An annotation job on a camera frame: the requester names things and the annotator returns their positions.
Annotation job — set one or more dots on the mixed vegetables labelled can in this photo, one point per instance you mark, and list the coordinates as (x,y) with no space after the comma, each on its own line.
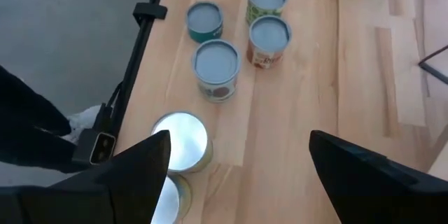
(216,63)

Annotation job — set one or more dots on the green oranges labelled can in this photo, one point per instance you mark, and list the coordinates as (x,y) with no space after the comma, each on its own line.
(190,140)

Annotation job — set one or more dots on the black table edge frame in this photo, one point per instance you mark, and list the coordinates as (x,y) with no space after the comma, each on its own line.
(140,49)

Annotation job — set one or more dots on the small black table camera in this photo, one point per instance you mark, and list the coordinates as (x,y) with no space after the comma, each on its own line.
(101,147)

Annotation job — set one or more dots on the carrots labelled can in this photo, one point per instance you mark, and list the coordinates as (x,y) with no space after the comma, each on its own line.
(173,199)

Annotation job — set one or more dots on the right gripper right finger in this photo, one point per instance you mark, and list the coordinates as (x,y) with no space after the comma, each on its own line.
(378,192)

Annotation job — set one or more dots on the black frame clamp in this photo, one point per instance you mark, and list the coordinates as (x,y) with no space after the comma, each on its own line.
(148,10)

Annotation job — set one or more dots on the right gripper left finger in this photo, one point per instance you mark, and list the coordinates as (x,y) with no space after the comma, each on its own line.
(115,189)

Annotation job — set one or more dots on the can with red brown label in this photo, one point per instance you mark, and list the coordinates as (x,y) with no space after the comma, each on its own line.
(269,35)

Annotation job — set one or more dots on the short teal can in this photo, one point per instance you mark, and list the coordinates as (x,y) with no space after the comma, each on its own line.
(204,19)

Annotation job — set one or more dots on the white crumpled object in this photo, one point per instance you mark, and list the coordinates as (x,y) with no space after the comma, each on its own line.
(82,120)

